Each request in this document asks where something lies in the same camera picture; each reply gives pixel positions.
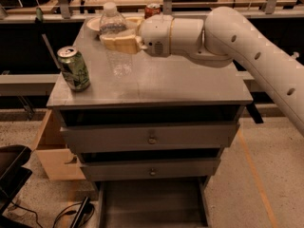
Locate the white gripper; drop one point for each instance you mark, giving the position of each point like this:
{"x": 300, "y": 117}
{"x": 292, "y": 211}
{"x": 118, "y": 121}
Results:
{"x": 156, "y": 33}

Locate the clear plastic water bottle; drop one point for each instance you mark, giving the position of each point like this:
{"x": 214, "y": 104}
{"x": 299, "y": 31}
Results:
{"x": 111, "y": 24}

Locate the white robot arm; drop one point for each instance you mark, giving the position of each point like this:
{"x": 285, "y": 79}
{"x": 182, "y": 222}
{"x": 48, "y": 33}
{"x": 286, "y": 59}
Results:
{"x": 223, "y": 36}

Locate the orange soda can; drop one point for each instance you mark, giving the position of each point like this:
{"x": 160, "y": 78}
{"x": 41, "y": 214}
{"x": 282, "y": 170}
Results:
{"x": 151, "y": 9}

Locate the green soda can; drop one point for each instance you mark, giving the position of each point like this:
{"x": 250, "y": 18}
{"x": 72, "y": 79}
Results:
{"x": 73, "y": 68}

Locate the white ceramic bowl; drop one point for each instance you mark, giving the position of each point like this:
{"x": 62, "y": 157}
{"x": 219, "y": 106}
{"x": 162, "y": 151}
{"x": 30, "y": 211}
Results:
{"x": 96, "y": 25}

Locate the grey drawer cabinet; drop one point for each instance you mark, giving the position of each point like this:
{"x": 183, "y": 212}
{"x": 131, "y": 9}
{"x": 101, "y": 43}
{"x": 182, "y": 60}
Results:
{"x": 157, "y": 92}

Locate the upper grey drawer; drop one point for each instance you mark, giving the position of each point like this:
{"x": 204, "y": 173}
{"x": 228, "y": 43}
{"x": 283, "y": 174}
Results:
{"x": 93, "y": 139}

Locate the grey drawer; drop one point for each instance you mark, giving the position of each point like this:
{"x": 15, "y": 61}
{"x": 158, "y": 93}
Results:
{"x": 143, "y": 170}
{"x": 93, "y": 139}

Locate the lower grey drawer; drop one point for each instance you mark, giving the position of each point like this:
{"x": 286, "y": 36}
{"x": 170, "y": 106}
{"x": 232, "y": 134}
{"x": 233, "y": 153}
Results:
{"x": 143, "y": 170}

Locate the light wooden box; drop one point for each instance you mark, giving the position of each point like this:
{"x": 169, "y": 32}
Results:
{"x": 54, "y": 155}

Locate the black flat device on floor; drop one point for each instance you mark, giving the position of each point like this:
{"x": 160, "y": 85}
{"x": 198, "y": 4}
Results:
{"x": 84, "y": 209}

